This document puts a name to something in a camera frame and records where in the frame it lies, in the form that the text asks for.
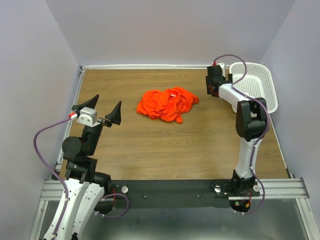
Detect white perforated basket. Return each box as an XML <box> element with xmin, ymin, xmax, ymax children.
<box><xmin>229</xmin><ymin>62</ymin><xmax>278</xmax><ymax>114</ymax></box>

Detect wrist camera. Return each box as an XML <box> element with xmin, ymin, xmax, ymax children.
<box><xmin>76</xmin><ymin>107</ymin><xmax>98</xmax><ymax>127</ymax></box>
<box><xmin>212</xmin><ymin>61</ymin><xmax>226</xmax><ymax>75</ymax></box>

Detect aluminium left rail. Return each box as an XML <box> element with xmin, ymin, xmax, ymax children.
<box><xmin>54</xmin><ymin>67</ymin><xmax>85</xmax><ymax>179</ymax></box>

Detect aluminium front rail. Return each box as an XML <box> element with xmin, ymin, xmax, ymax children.
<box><xmin>39</xmin><ymin>177</ymin><xmax>311</xmax><ymax>201</ymax></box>

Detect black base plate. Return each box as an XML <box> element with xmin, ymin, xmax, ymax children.
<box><xmin>112</xmin><ymin>179</ymin><xmax>261</xmax><ymax>209</ymax></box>

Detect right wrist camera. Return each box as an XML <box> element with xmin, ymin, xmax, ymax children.
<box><xmin>212</xmin><ymin>61</ymin><xmax>226</xmax><ymax>75</ymax></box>

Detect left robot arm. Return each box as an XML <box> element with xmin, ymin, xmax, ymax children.
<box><xmin>43</xmin><ymin>95</ymin><xmax>122</xmax><ymax>240</ymax></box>

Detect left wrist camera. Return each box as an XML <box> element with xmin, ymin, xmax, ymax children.
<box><xmin>76</xmin><ymin>107</ymin><xmax>98</xmax><ymax>127</ymax></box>

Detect orange t-shirt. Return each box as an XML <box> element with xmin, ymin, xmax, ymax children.
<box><xmin>136</xmin><ymin>86</ymin><xmax>200</xmax><ymax>124</ymax></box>

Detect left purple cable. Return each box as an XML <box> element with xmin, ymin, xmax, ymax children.
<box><xmin>33</xmin><ymin>113</ymin><xmax>130</xmax><ymax>238</ymax></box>

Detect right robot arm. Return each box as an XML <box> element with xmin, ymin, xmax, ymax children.
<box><xmin>205</xmin><ymin>65</ymin><xmax>270</xmax><ymax>196</ymax></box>

